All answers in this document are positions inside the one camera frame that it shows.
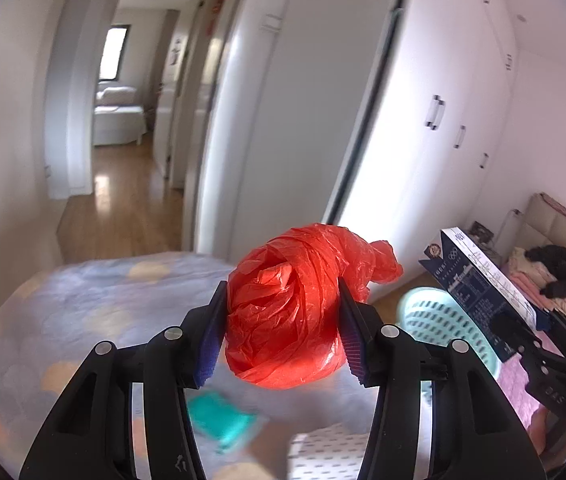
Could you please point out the blue and white carton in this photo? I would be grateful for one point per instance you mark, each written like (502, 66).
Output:
(473, 290)

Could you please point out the red patterned cloth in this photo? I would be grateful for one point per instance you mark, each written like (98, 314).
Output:
(554, 202)

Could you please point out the white dotted box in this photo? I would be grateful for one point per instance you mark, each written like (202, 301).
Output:
(325, 452)

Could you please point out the dark framed window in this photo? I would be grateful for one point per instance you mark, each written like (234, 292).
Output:
(114, 52)

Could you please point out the white nightstand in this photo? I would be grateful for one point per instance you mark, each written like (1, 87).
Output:
(493, 255)

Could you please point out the black clothing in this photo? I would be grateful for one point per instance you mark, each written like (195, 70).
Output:
(563, 270)

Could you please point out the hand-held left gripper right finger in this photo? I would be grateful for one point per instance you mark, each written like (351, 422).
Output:
(353, 340)

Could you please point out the red plastic bag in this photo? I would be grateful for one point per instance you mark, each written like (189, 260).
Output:
(283, 320)

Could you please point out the pale folded clothes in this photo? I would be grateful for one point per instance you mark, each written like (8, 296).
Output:
(525, 267)

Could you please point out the beige padded headboard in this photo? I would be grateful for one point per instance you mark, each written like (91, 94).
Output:
(553, 230)

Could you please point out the white wardrobe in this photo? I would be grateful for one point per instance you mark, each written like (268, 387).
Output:
(413, 160)

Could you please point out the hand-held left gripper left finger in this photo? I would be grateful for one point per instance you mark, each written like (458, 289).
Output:
(210, 340)

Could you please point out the white sofa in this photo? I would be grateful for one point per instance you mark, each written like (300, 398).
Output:
(118, 120)

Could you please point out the teal plastic laundry basket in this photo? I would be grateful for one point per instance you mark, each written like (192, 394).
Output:
(428, 317)

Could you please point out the white sliding door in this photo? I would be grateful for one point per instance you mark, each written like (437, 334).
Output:
(283, 135)

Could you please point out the green packet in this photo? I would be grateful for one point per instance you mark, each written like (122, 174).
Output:
(223, 420)

